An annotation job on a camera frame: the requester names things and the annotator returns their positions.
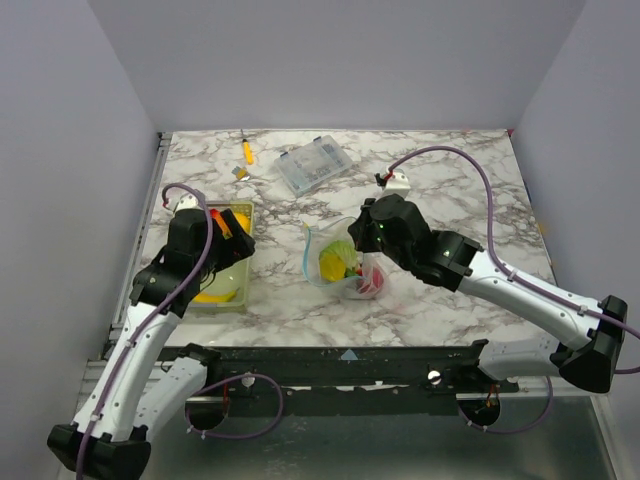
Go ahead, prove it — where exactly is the red toy apple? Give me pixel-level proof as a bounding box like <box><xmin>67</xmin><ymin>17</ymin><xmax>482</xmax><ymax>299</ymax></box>
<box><xmin>356</xmin><ymin>267</ymin><xmax>385</xmax><ymax>298</ymax></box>

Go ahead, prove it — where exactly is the yellow handled screwdriver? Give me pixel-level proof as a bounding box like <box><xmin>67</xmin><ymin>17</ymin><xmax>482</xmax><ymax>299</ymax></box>
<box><xmin>240</xmin><ymin>129</ymin><xmax>254</xmax><ymax>165</ymax></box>

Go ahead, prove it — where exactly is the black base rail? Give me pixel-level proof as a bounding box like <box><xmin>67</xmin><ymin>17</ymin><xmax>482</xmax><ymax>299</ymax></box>
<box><xmin>159</xmin><ymin>341</ymin><xmax>519</xmax><ymax>418</ymax></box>

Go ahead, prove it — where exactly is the clear zip top bag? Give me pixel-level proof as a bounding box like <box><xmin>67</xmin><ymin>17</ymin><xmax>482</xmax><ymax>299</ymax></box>
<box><xmin>302</xmin><ymin>217</ymin><xmax>386</xmax><ymax>300</ymax></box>

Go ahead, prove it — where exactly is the small yellow metal clip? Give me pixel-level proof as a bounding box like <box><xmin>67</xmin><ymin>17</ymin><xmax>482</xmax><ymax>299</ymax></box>
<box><xmin>232</xmin><ymin>167</ymin><xmax>250</xmax><ymax>181</ymax></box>

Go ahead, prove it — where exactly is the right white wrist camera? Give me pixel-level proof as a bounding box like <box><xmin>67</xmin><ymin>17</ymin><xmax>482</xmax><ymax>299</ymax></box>
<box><xmin>375</xmin><ymin>169</ymin><xmax>411</xmax><ymax>199</ymax></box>

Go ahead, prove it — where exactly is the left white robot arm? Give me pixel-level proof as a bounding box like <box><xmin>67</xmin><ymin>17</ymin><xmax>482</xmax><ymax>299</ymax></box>
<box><xmin>47</xmin><ymin>208</ymin><xmax>255</xmax><ymax>479</ymax></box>

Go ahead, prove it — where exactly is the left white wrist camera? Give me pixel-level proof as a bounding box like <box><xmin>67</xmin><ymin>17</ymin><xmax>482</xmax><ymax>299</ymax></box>
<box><xmin>173</xmin><ymin>193</ymin><xmax>201</xmax><ymax>214</ymax></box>

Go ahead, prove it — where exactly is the green toy cabbage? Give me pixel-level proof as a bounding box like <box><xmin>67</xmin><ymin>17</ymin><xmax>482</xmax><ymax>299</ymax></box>
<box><xmin>322</xmin><ymin>240</ymin><xmax>360</xmax><ymax>269</ymax></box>

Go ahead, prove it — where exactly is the yellow toy banana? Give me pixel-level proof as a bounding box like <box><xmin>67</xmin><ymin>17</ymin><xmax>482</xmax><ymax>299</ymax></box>
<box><xmin>193</xmin><ymin>290</ymin><xmax>237</xmax><ymax>304</ymax></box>

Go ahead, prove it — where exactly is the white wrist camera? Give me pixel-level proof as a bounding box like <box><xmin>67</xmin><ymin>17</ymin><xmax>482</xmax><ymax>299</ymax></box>
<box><xmin>173</xmin><ymin>193</ymin><xmax>201</xmax><ymax>214</ymax></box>
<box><xmin>375</xmin><ymin>169</ymin><xmax>411</xmax><ymax>199</ymax></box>

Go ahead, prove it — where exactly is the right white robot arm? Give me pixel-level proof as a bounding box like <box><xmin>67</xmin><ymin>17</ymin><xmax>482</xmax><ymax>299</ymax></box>
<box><xmin>348</xmin><ymin>194</ymin><xmax>628</xmax><ymax>393</ymax></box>

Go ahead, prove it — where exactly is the orange toy fruit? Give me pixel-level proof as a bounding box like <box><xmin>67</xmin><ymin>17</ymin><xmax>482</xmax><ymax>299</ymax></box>
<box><xmin>234</xmin><ymin>212</ymin><xmax>251</xmax><ymax>234</ymax></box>

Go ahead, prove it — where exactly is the clear plastic compartment box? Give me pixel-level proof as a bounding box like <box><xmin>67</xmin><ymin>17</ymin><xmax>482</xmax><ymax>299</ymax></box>
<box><xmin>274</xmin><ymin>135</ymin><xmax>353</xmax><ymax>198</ymax></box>

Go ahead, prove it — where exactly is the green perforated plastic basket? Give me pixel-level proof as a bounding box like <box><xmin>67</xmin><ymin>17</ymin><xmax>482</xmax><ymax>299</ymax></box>
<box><xmin>189</xmin><ymin>201</ymin><xmax>254</xmax><ymax>314</ymax></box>

